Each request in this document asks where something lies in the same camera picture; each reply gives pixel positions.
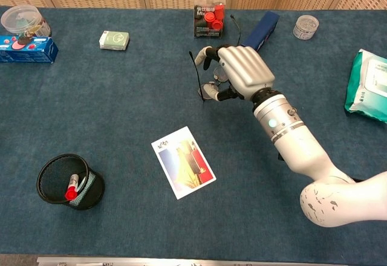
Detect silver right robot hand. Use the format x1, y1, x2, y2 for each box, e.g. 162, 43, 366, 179
194, 44, 276, 102

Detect thin metal eyeglasses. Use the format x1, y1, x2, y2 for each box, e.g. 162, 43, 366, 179
189, 14, 242, 104

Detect long dark blue box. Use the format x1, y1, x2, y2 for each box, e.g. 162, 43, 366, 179
241, 10, 281, 52

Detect clear box with red cups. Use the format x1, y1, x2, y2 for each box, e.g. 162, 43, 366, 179
193, 0, 227, 40

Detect small clear round container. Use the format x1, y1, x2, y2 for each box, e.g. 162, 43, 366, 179
292, 15, 320, 41

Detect picture postcard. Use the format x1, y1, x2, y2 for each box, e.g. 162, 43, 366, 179
151, 126, 218, 201

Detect green wet wipes pack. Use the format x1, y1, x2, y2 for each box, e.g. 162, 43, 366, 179
344, 48, 387, 124

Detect blue felt table cover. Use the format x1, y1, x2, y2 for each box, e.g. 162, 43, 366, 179
0, 5, 387, 266

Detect pale green card box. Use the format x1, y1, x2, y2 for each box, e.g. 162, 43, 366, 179
99, 30, 131, 51

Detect light blue flat strip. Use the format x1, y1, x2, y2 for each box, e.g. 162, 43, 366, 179
68, 171, 97, 209

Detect red-capped marker pen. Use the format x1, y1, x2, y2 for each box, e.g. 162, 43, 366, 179
64, 174, 80, 201

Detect blue cookie box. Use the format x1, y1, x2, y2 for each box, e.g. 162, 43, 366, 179
0, 35, 59, 64

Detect black mesh pen holder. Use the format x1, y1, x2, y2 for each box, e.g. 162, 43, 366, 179
36, 153, 106, 211

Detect clear plastic jar with clips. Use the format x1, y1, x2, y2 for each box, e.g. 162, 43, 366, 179
0, 4, 53, 40

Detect aluminium rail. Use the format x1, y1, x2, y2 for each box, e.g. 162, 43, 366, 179
36, 256, 348, 266

